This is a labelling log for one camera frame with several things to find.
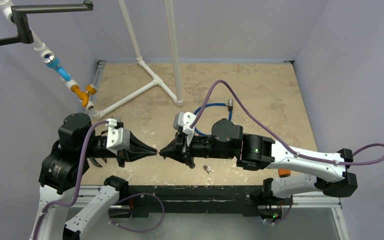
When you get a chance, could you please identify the silver key bunch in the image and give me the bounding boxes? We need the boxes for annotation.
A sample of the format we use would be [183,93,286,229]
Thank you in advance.
[202,165,216,174]

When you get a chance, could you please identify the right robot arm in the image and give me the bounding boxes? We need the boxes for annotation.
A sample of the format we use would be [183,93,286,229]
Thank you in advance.
[159,118,358,204]

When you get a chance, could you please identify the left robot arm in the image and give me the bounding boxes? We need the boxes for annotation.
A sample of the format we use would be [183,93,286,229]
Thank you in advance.
[30,113,157,240]

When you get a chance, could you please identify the black pliers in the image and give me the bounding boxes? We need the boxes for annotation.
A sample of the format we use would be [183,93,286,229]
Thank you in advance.
[89,158,108,168]

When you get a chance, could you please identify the orange pipe valve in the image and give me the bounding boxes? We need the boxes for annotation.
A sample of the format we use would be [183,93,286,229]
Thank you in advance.
[70,84,97,109]

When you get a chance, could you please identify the orange brush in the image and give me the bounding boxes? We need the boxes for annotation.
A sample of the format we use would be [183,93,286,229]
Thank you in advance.
[278,169,291,178]

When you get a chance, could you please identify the blue pipe valve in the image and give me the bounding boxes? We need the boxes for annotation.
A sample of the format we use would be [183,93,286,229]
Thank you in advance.
[42,53,72,82]

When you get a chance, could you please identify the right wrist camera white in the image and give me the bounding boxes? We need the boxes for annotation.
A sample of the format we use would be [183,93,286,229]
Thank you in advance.
[173,111,197,136]

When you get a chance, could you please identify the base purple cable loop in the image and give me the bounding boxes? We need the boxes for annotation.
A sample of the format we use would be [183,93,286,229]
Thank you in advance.
[108,193,165,233]

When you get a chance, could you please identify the blue cable lock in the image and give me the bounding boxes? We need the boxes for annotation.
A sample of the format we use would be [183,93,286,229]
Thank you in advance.
[193,98,235,137]

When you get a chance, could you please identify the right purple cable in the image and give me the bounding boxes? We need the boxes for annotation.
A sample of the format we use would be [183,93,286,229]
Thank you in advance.
[189,79,384,167]

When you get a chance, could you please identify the aluminium rail frame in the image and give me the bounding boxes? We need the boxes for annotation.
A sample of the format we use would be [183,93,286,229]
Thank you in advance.
[68,186,349,240]

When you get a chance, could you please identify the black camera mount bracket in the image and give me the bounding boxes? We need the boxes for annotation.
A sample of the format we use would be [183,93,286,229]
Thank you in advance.
[0,0,94,47]

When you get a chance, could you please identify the white PVC pipe frame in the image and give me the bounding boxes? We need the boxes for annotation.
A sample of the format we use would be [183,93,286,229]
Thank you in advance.
[0,0,185,121]

